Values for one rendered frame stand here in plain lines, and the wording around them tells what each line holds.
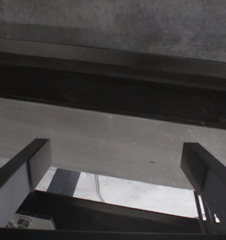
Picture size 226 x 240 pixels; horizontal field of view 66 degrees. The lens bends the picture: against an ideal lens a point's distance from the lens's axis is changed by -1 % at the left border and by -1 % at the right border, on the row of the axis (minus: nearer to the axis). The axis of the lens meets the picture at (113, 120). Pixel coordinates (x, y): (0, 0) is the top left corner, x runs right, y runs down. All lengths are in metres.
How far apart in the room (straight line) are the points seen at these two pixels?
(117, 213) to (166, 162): 0.81
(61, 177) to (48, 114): 1.16
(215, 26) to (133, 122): 0.72
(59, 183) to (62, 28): 0.99
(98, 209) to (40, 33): 0.95
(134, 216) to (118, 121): 0.88
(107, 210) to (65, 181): 0.45
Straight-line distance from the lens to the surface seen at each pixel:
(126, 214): 1.06
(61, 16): 0.91
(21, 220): 0.60
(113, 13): 0.85
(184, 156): 0.17
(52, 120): 0.25
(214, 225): 0.78
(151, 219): 1.08
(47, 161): 0.17
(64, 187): 1.35
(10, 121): 0.30
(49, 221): 0.56
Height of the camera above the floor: 0.83
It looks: 50 degrees down
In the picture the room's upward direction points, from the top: 166 degrees counter-clockwise
